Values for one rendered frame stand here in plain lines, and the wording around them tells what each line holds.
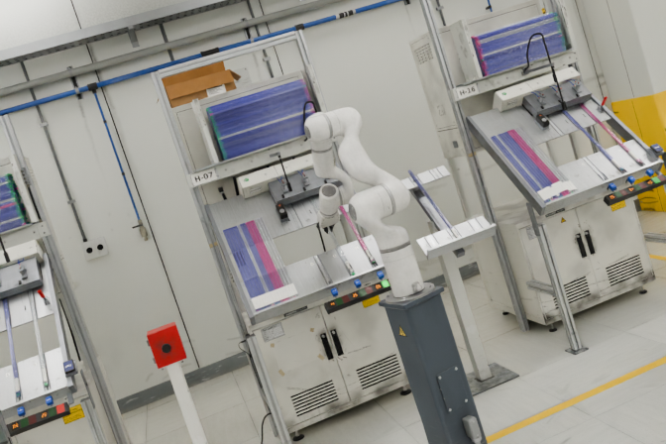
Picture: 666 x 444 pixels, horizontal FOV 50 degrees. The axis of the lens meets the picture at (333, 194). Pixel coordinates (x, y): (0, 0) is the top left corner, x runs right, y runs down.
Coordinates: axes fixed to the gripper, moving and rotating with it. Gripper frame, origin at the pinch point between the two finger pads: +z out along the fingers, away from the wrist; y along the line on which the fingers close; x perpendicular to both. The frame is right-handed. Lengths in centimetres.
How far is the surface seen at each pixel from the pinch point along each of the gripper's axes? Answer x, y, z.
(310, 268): 16.8, 15.6, -1.2
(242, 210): -28.8, 33.1, 6.7
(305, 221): -9.4, 7.7, 3.3
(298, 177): -32.8, 2.1, 1.3
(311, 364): 43, 26, 43
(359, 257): 20.3, -6.6, -1.9
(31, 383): 23, 140, -3
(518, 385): 92, -56, 33
